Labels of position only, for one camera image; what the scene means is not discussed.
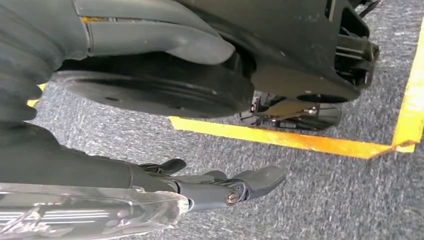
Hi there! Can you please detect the black robot wheeled base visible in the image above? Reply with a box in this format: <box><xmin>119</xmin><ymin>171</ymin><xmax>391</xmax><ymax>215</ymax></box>
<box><xmin>51</xmin><ymin>0</ymin><xmax>382</xmax><ymax>119</ymax></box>

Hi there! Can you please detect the worn yellow floor tape square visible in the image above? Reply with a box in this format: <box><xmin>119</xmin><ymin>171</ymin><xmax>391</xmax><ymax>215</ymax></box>
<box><xmin>26</xmin><ymin>16</ymin><xmax>424</xmax><ymax>161</ymax></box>

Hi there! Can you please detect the black caster wheel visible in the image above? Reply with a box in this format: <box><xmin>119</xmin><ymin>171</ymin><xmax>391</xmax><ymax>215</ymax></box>
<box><xmin>239</xmin><ymin>91</ymin><xmax>343</xmax><ymax>131</ymax></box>

